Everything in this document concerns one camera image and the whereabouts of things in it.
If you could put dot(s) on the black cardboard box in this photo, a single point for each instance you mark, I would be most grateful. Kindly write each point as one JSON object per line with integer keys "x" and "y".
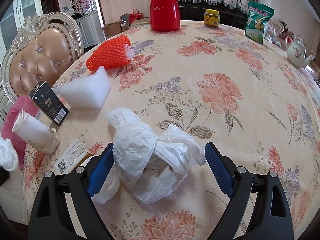
{"x": 47, "y": 101}

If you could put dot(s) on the white tall cabinet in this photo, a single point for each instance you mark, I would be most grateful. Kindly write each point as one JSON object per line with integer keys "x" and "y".
{"x": 22, "y": 2}

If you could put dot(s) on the yellow-lid glass jar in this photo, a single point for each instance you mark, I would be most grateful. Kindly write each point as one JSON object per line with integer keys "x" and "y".
{"x": 212, "y": 20}

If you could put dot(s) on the ornate white sofa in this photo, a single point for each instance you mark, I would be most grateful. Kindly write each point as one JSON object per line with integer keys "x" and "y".
{"x": 277, "y": 27}

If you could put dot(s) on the ornate white leather chair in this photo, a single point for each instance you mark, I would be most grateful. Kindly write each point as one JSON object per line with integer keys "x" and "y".
{"x": 42, "y": 62}

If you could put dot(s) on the small beige box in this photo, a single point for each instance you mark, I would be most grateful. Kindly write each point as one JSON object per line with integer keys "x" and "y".
{"x": 71, "y": 157}

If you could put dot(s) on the white tissue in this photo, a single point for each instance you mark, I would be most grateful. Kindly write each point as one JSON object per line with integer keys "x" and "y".
{"x": 7, "y": 152}

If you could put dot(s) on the orange foam fruit net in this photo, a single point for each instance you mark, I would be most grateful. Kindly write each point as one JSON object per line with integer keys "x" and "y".
{"x": 110, "y": 53}

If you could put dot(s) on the white porcelain teapot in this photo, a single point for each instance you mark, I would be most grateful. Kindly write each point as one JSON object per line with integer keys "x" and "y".
{"x": 297, "y": 53}

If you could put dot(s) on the cushioned stool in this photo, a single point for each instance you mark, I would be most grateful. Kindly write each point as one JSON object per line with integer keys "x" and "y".
{"x": 141, "y": 23}

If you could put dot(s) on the white plastic bag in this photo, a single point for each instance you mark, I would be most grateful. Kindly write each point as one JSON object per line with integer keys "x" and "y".
{"x": 150, "y": 155}

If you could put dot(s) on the green snack bag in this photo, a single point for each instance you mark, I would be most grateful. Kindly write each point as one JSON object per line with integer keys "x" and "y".
{"x": 258, "y": 22}

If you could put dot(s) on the red handbag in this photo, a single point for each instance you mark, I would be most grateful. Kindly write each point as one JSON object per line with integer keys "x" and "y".
{"x": 136, "y": 15}

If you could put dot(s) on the white paper cup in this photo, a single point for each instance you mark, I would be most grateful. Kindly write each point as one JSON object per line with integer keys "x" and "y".
{"x": 35, "y": 132}

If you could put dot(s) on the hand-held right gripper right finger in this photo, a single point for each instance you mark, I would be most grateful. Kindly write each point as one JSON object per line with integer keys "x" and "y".
{"x": 218, "y": 170}

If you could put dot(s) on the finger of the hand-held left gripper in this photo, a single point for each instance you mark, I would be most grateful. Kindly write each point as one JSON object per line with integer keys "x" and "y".
{"x": 3, "y": 177}

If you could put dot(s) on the pink-lined trash bin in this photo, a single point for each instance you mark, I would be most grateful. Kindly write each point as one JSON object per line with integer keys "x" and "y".
{"x": 17, "y": 110}

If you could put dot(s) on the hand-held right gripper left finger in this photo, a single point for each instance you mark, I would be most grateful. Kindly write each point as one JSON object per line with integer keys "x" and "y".
{"x": 100, "y": 170}

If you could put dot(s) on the white foam sheet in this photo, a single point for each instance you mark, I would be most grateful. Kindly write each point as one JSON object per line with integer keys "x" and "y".
{"x": 87, "y": 92}

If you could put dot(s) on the red thermos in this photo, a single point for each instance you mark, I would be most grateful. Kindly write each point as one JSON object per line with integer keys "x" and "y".
{"x": 165, "y": 10}

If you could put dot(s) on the black piano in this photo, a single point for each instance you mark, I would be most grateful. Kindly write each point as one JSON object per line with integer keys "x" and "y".
{"x": 195, "y": 12}

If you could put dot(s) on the brown cardboard box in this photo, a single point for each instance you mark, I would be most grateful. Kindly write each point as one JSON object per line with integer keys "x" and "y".
{"x": 112, "y": 28}

